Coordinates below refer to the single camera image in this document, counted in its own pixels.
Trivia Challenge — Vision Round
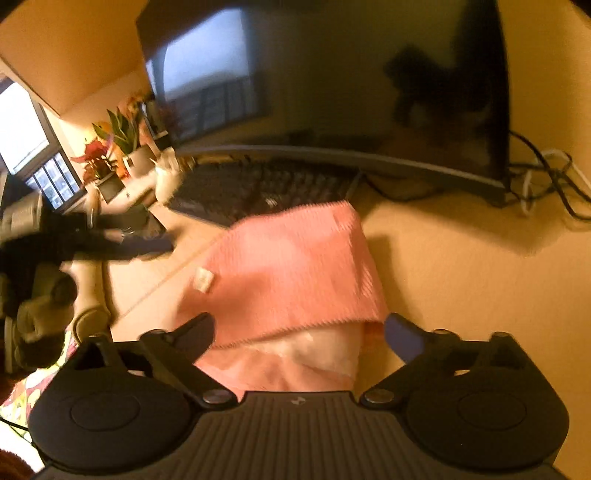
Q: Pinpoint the black cable bundle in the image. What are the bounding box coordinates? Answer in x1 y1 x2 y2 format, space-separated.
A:
508 131 591 222

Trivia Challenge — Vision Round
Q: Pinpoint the red-leaf potted plant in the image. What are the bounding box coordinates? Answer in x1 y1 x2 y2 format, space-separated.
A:
69 138 127 204

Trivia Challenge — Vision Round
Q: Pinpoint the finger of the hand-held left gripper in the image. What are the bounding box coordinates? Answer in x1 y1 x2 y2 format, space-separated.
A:
99 228 175 260

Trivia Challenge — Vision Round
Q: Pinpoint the black keyboard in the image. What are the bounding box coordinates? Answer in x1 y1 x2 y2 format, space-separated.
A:
168 157 363 229

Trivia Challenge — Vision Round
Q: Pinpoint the pink knit sweater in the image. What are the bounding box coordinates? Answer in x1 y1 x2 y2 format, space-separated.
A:
173 200 389 400

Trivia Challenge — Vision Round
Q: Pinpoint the window with dark frame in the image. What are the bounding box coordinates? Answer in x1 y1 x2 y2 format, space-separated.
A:
0 78 86 210

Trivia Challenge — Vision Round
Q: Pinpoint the black curved monitor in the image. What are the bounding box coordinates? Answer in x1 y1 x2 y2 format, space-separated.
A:
136 0 511 208

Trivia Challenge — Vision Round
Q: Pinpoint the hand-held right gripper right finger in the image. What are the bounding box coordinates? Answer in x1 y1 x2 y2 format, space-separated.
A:
360 313 550 409

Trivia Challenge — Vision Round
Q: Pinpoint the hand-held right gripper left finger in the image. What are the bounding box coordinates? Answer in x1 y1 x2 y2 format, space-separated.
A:
53 312 238 409

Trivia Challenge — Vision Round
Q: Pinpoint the person's left hand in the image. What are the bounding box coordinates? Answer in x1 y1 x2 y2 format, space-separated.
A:
0 263 79 370

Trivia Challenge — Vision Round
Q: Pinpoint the green potted plant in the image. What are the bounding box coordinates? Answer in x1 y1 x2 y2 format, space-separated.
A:
92 92 160 178

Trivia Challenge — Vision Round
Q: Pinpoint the colourful printed cloth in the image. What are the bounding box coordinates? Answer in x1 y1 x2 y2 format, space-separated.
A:
0 330 77 418

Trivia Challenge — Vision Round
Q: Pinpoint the white looped cable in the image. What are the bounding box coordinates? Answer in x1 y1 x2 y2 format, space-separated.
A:
522 148 591 215

